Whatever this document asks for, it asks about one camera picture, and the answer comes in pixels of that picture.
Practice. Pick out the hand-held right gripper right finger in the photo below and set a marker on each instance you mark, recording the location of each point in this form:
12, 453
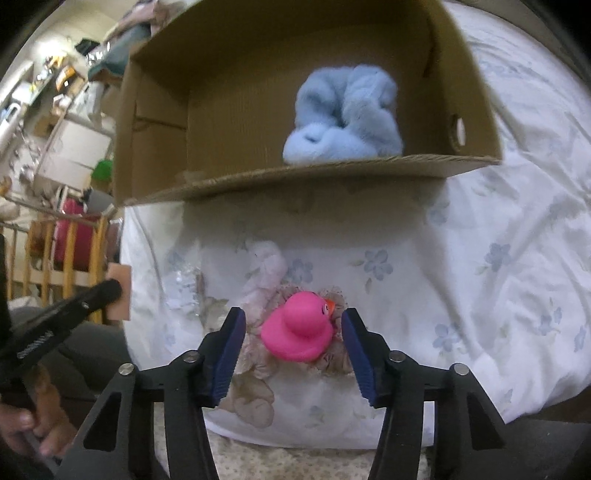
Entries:
358, 355

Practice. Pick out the cluttered shelf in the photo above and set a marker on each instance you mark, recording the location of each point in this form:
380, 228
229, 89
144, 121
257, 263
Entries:
37, 87

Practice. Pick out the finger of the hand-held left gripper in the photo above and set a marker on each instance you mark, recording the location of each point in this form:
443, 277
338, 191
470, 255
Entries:
94, 297

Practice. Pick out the wooden crib rail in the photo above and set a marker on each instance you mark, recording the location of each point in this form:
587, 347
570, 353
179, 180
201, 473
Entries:
51, 258

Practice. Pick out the pink rubber duck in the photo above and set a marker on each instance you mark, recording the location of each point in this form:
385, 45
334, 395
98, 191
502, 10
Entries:
298, 330

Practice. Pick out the red suitcase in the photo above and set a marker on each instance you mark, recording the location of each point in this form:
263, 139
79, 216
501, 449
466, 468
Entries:
74, 240

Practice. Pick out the light blue plush toy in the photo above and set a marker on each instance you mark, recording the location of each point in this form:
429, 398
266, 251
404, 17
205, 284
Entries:
341, 117

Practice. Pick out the person's left hand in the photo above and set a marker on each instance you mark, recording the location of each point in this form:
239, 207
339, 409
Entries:
37, 415

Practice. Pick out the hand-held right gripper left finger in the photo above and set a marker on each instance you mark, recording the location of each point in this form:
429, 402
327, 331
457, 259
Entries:
229, 350

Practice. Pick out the cardboard box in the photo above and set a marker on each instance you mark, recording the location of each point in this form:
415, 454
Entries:
295, 92

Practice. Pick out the white storage box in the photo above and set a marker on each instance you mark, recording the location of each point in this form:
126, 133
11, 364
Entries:
71, 150

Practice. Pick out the floral white bedsheet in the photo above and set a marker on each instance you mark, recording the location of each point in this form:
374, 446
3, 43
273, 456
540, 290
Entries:
461, 277

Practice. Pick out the green cap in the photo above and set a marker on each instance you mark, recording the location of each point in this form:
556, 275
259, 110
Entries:
102, 170

